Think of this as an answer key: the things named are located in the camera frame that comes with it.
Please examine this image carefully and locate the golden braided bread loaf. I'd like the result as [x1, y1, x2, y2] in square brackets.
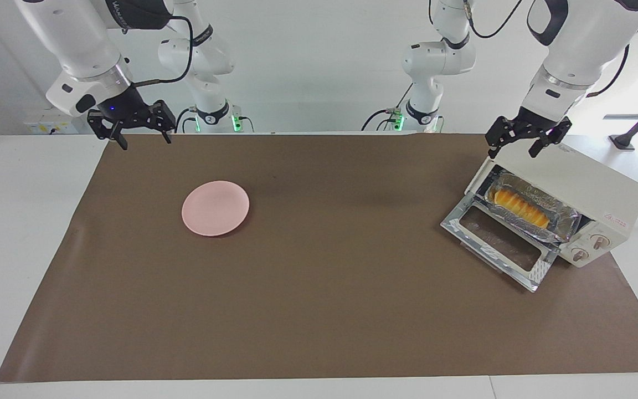
[493, 188, 551, 228]

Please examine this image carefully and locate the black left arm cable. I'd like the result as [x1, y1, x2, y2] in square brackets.
[462, 0, 526, 39]

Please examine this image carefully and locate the black right base cable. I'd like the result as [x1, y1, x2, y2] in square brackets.
[174, 107, 199, 134]

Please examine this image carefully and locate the glass oven door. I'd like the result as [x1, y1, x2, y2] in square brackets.
[441, 194, 559, 293]

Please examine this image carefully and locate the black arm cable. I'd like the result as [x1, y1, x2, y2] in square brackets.
[462, 0, 526, 39]
[122, 16, 194, 88]

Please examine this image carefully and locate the cream toaster oven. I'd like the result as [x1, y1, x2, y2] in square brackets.
[466, 141, 638, 268]

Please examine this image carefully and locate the black left base cable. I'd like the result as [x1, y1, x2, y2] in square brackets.
[361, 83, 414, 132]

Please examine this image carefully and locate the aluminium foil tray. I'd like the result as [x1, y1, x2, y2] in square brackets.
[484, 171, 582, 242]

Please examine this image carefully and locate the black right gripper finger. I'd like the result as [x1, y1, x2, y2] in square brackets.
[157, 115, 174, 145]
[110, 123, 130, 151]

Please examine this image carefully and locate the white wall socket box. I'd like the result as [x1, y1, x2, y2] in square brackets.
[23, 108, 85, 135]

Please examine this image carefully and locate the black base cable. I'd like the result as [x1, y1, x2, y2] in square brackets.
[174, 107, 199, 134]
[361, 83, 414, 132]

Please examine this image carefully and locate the brown paper table mat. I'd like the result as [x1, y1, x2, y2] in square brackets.
[0, 133, 638, 383]

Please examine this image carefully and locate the pink round plate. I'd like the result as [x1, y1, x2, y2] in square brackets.
[182, 181, 250, 237]

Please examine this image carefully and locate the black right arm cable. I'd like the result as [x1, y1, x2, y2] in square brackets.
[122, 16, 194, 88]

